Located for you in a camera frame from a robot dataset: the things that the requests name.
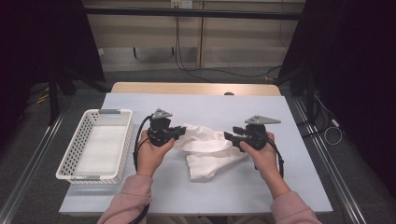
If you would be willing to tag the aluminium floor rail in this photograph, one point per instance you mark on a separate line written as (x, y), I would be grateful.
(37, 161)
(344, 199)

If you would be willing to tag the light blue table mat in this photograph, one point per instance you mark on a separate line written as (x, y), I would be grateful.
(202, 199)

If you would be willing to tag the white child's shirt chick print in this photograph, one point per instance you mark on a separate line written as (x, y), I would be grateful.
(202, 143)

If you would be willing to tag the black horizontal metal bar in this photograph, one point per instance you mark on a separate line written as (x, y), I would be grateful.
(186, 13)

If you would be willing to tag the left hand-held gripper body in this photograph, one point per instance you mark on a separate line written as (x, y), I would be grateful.
(159, 130)

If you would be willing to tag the person's leg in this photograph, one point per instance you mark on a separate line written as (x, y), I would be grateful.
(249, 220)
(174, 220)

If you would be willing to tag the black curtain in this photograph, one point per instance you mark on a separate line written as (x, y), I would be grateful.
(358, 62)
(37, 37)

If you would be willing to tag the dark round table grommet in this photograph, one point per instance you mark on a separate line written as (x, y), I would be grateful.
(229, 93)

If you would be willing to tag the person's left hand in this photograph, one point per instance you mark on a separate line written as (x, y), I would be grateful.
(152, 158)

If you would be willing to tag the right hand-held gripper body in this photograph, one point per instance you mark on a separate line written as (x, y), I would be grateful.
(257, 133)

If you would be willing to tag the white perforated plastic basket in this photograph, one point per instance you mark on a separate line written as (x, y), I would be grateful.
(77, 146)

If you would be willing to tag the person's right hand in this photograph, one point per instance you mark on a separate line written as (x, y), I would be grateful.
(264, 161)

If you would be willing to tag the small white wall outlet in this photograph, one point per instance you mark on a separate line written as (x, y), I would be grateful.
(101, 52)

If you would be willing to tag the person's left leg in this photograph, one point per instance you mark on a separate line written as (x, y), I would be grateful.
(174, 220)

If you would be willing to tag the white wall socket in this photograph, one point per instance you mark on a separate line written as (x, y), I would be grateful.
(186, 3)

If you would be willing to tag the person's right leg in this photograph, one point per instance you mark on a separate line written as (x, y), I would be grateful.
(249, 220)

